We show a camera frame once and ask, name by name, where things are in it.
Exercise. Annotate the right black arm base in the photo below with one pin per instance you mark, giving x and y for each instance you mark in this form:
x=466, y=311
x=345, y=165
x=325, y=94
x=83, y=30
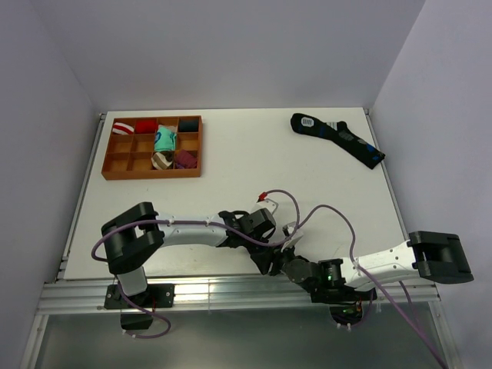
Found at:
x=346, y=304

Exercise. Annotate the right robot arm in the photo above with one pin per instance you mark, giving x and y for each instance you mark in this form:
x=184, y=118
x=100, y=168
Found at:
x=432, y=256

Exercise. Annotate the black blue patterned sock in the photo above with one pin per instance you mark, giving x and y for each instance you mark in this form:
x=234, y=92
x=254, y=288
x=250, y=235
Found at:
x=338, y=133

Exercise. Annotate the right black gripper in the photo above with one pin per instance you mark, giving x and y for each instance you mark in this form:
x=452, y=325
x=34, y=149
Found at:
x=278, y=256

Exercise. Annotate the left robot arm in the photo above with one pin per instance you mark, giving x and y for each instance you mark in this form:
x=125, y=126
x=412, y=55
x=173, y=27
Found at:
x=131, y=238

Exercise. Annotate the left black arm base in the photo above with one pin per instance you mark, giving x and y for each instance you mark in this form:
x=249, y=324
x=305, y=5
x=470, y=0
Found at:
x=155, y=296

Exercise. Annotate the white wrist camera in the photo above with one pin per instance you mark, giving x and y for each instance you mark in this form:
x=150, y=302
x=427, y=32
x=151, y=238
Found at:
x=264, y=202
x=293, y=234

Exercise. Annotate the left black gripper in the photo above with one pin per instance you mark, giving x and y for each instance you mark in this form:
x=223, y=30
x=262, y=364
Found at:
x=252, y=247

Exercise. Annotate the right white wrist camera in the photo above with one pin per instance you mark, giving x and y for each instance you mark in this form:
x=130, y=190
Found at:
x=293, y=234

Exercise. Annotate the teal sock roll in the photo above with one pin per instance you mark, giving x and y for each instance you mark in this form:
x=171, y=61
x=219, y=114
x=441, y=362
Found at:
x=165, y=139

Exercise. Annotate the red white striped sock roll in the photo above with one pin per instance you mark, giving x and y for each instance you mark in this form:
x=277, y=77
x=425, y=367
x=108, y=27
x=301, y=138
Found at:
x=120, y=128

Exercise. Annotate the purple sock roll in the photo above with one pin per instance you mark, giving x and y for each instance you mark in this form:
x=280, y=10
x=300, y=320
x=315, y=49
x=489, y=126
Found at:
x=185, y=160

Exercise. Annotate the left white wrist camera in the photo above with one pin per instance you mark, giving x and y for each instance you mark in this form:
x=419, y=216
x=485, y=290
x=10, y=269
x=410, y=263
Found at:
x=264, y=202

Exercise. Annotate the brown white sock roll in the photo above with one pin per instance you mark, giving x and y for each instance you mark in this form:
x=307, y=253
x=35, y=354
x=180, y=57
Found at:
x=162, y=160

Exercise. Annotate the dark navy sock roll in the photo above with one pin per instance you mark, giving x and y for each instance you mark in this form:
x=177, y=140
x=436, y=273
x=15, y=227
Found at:
x=188, y=125

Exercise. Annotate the aluminium table frame rail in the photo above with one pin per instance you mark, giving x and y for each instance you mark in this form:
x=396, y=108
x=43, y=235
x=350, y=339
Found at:
x=191, y=294

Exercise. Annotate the brown wooden organizer tray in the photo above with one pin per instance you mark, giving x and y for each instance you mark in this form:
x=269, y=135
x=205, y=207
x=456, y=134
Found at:
x=128, y=157

